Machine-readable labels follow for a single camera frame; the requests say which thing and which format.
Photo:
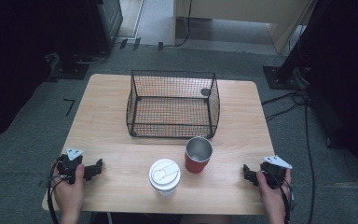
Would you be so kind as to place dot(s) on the white cup with lid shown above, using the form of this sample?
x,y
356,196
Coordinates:
x,y
164,174

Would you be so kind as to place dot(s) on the small dark round disc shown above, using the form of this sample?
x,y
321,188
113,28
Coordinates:
x,y
205,92

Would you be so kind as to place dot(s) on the person's left hand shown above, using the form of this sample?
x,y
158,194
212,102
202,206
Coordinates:
x,y
70,196

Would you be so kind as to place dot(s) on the person's right hand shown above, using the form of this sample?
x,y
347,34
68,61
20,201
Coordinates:
x,y
275,199

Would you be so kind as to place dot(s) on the dark cabinet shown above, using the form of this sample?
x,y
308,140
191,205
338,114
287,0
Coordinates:
x,y
105,25

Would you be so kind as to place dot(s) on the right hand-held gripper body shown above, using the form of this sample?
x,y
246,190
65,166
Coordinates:
x,y
275,174

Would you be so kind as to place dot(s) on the black tape corner mark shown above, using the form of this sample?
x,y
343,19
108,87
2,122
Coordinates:
x,y
70,105

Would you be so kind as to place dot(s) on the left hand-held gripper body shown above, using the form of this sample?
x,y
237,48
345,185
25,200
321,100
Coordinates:
x,y
68,165

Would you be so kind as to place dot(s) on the black stand base plate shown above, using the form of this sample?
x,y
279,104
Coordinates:
x,y
70,70

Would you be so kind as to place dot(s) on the black stand with base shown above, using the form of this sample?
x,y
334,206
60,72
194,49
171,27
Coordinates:
x,y
284,76

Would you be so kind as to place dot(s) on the light wooden furniture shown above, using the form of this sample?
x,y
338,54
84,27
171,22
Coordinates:
x,y
245,9

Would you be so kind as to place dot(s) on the black tape strip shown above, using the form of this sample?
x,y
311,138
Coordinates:
x,y
123,43
136,43
160,46

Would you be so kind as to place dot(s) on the red cup with metal inside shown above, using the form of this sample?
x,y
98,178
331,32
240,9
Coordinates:
x,y
195,165

